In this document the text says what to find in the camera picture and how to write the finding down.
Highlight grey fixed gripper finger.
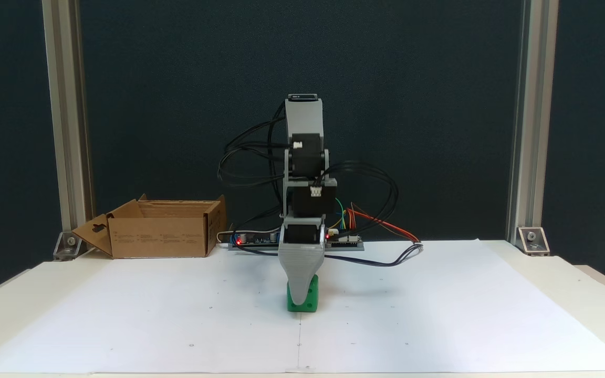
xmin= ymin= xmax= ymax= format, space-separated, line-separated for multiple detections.
xmin=279 ymin=257 xmax=327 ymax=308

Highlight green dice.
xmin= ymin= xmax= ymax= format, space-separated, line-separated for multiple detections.
xmin=287 ymin=274 xmax=320 ymax=314

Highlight circuit board with white connector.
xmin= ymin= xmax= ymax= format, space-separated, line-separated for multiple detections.
xmin=326 ymin=229 xmax=365 ymax=252

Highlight circuit board with blue parts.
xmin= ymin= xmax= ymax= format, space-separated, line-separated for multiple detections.
xmin=228 ymin=229 xmax=283 ymax=251

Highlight open brown cardboard box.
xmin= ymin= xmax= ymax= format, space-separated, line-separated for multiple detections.
xmin=71 ymin=194 xmax=228 ymax=259

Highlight long dark table cable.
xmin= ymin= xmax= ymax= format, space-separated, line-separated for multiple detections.
xmin=235 ymin=240 xmax=424 ymax=268

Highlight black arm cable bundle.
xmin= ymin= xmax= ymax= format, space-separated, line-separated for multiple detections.
xmin=218 ymin=102 xmax=288 ymax=247
xmin=324 ymin=161 xmax=401 ymax=235

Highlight red orange jumper wire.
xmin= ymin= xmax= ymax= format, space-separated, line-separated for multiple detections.
xmin=347 ymin=202 xmax=421 ymax=244

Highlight metal corner bracket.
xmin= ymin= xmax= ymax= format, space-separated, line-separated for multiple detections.
xmin=53 ymin=231 xmax=96 ymax=261
xmin=516 ymin=226 xmax=550 ymax=257

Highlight aluminium frame post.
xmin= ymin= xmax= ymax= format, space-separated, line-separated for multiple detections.
xmin=42 ymin=0 xmax=94 ymax=248
xmin=506 ymin=0 xmax=559 ymax=247

